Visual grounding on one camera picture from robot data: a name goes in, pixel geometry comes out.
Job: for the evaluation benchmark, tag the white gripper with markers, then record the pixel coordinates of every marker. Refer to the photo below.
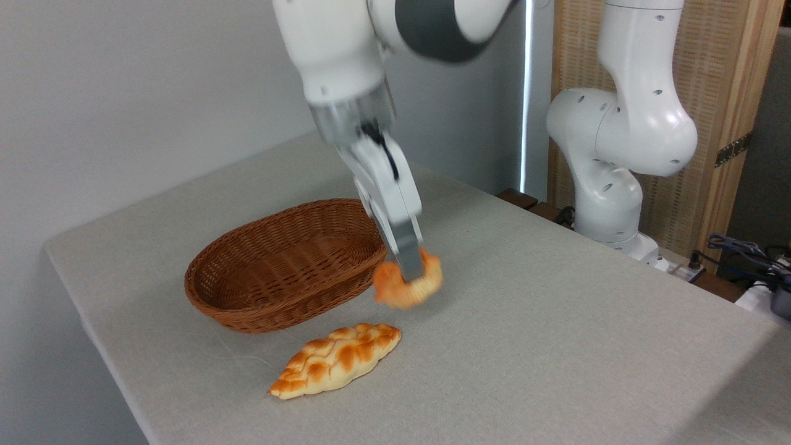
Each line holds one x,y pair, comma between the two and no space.
386,185

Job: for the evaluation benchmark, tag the small orange croissant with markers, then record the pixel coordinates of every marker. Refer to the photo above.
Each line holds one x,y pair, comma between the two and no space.
405,293

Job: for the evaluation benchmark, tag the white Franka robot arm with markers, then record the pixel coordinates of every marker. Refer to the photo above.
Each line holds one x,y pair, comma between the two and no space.
618,123

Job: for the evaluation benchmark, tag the long braided bread loaf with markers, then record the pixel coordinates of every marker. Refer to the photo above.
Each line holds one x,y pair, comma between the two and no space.
337,358

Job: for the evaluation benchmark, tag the dark wooden slat bench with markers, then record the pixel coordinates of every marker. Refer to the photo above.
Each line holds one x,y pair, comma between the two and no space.
525,201

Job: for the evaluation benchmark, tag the brown wicker basket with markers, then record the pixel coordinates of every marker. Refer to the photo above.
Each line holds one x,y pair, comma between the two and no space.
259,272

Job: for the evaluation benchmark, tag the grey fabric tablecloth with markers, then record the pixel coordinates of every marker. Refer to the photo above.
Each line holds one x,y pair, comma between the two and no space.
525,346

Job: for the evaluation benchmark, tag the metal screen hinge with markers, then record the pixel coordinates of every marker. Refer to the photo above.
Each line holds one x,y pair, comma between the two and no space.
734,149

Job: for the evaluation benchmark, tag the wooden rattan screen panel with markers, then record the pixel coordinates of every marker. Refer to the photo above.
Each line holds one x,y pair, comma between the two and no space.
717,80

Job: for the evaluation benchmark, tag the grey box-shaped device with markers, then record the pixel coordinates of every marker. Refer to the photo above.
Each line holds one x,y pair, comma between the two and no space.
782,303

